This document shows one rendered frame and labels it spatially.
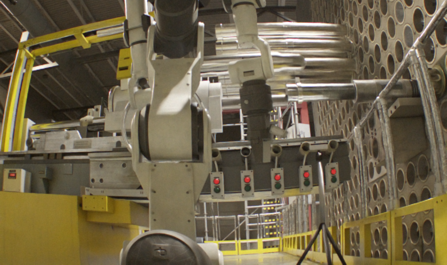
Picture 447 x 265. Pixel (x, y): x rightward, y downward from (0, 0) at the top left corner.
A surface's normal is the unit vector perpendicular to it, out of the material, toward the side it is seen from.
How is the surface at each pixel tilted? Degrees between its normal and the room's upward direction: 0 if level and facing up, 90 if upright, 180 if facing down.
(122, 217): 90
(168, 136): 117
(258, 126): 102
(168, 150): 146
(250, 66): 98
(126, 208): 90
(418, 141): 90
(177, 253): 66
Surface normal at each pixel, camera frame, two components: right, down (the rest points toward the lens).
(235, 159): -0.05, -0.30
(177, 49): 0.04, 0.96
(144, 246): -0.10, -0.72
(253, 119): -0.28, -0.07
